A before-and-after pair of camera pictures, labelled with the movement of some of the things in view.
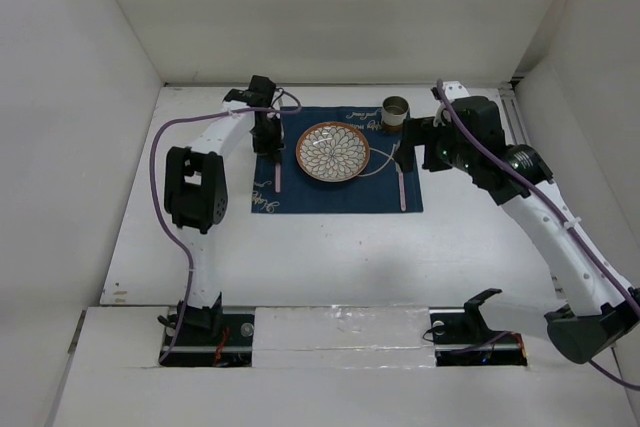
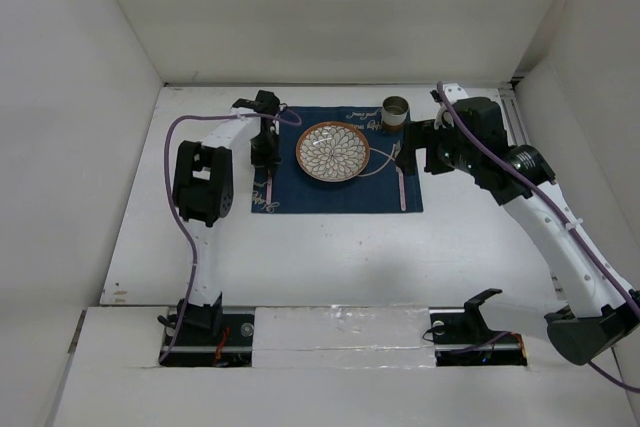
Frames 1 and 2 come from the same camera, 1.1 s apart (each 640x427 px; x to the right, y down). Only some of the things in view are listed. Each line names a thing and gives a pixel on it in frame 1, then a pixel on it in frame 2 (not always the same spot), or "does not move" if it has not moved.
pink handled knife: [402, 191] does not move
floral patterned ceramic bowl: [333, 151] does not move
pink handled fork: [278, 178] → [269, 188]
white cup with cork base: [394, 110] does not move
